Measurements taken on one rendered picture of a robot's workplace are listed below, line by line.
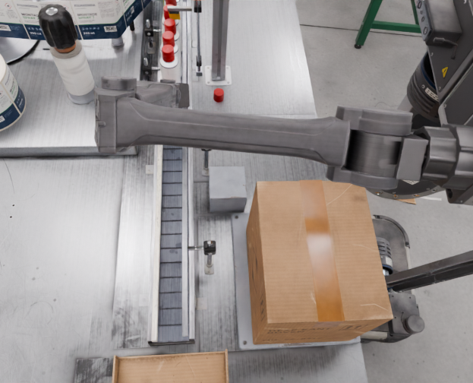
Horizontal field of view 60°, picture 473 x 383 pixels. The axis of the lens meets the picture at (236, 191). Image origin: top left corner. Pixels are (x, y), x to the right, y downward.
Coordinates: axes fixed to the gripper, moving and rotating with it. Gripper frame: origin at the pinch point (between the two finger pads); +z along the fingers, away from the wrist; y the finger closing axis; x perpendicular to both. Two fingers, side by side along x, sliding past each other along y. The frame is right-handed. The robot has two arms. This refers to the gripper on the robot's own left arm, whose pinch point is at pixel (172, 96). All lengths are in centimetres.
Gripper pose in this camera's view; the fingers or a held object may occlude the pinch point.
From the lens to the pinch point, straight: 127.7
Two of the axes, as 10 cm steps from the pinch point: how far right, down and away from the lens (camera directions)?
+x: 0.1, 9.8, 2.0
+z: -1.0, -1.9, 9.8
